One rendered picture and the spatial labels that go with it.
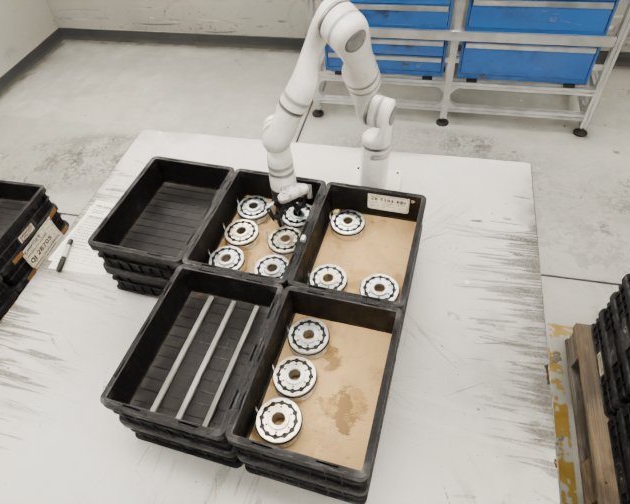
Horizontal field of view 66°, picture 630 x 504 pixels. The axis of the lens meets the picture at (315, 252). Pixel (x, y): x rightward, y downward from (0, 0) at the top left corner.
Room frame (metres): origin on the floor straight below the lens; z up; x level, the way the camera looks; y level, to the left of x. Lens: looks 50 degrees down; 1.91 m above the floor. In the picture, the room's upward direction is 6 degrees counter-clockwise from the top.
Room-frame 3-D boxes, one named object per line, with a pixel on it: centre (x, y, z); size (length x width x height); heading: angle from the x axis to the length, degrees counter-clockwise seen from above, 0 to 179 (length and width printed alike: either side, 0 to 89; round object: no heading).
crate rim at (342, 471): (0.50, 0.01, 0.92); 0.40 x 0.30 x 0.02; 159
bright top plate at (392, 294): (0.74, -0.16, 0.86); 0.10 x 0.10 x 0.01
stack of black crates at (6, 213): (1.50, 1.32, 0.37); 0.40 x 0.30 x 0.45; 163
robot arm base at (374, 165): (1.23, -0.22, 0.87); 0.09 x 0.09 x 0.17; 67
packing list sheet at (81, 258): (1.21, 0.76, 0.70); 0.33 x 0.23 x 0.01; 163
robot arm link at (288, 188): (1.02, 0.06, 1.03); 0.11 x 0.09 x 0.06; 26
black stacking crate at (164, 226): (1.08, 0.43, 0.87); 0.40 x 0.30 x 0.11; 159
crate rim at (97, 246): (1.08, 0.43, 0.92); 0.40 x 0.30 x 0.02; 159
